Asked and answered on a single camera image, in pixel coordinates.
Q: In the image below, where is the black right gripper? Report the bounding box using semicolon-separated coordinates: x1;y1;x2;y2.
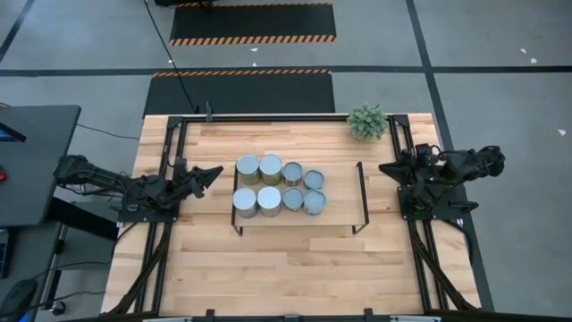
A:
378;143;446;187

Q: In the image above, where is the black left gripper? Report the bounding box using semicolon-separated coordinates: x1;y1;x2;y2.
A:
172;158;224;200

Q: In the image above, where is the silver tin can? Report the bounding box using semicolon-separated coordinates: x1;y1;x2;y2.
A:
282;186;306;213
258;154;284;186
303;169;325;191
231;187;259;219
282;161;305;188
257;186;283;218
235;154;262;186

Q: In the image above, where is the blue label tin can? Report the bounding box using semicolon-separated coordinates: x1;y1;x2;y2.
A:
303;189;327;216

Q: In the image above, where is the green artificial potted plant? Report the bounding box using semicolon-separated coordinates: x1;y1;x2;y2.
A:
346;101;390;142

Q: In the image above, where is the black hazard striped floor mat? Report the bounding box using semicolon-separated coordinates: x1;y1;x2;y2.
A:
168;2;337;47
142;69;336;115

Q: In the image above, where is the black desk foot bar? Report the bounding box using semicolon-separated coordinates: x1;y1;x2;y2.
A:
46;196;121;242

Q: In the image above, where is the black desk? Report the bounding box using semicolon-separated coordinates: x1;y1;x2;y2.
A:
0;105;82;228

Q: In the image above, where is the monitor with blue screen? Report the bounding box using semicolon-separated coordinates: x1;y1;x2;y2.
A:
0;123;27;143

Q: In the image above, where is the dark keyboard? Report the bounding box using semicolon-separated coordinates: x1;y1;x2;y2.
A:
0;227;10;278

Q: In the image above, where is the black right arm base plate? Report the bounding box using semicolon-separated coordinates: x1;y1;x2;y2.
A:
397;185;466;221

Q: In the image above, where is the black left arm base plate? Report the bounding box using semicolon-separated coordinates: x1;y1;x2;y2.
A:
116;190;180;224

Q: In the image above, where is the black metal table frame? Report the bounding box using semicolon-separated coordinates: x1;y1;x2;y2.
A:
100;114;484;322

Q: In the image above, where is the grey floor cable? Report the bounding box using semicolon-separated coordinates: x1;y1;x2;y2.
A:
75;123;140;141

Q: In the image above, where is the black floor cable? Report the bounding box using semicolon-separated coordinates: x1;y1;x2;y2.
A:
142;0;200;114

